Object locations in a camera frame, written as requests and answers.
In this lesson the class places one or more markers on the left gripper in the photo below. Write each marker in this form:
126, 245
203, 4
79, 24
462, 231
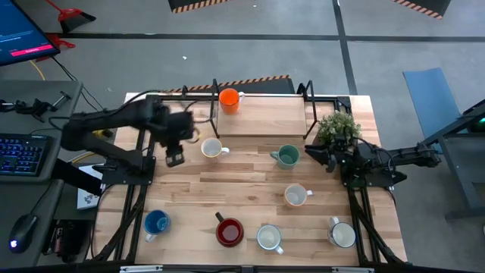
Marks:
178, 129

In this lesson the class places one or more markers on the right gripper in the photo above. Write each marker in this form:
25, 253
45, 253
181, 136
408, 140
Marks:
345, 156

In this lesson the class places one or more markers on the plain teal mug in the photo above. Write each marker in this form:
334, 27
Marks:
290, 156

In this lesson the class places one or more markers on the white mug orange floral pattern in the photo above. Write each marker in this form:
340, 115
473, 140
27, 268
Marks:
211, 148

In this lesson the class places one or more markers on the yellow dotted mug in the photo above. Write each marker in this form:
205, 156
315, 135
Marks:
295, 196

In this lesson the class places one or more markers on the plain blue mug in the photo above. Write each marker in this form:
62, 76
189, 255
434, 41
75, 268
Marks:
156, 223

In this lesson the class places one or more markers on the plain orange mug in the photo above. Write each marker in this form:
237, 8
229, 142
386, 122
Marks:
228, 99

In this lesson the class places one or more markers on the white mug blue leaf pattern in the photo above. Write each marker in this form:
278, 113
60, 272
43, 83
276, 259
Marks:
342, 235

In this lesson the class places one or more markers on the red lattice pattern mug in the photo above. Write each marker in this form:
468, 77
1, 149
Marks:
269, 237

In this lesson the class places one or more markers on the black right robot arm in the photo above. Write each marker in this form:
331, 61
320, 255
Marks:
401, 157

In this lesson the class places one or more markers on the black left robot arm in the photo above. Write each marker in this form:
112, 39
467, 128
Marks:
113, 115

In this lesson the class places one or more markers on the potted plant striped pot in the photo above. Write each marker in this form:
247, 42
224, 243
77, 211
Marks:
337, 127

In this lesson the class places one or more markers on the black hazard striped ramp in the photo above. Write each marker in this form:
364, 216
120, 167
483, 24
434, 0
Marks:
265, 85
197, 4
420, 5

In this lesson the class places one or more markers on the white booklet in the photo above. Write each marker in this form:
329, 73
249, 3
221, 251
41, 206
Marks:
88, 197

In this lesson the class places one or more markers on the blue floor mat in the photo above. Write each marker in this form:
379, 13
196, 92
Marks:
432, 102

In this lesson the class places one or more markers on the black box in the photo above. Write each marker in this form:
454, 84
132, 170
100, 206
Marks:
70, 242

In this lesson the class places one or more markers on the dark grey cart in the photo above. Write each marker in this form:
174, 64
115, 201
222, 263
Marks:
460, 163

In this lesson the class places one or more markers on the black clamp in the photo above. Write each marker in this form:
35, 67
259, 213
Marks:
34, 108

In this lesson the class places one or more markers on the backlit black keyboard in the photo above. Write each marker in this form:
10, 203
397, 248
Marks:
22, 155

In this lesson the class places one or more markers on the red plastic tool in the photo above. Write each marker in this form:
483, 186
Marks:
60, 41

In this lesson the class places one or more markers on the grey desk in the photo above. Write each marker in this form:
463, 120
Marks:
15, 201

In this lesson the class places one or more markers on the black computer mouse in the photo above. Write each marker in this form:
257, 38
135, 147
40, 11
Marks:
22, 232

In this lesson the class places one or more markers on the red dustpan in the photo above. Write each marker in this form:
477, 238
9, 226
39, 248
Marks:
72, 17

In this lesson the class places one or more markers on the computer monitor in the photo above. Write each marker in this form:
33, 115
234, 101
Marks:
22, 34

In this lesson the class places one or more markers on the black table frame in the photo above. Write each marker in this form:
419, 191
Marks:
329, 99

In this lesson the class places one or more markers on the wooden shelf black frame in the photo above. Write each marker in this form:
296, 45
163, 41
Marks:
265, 117

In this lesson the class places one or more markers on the grey metal bracket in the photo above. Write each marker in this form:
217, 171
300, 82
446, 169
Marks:
140, 268
352, 270

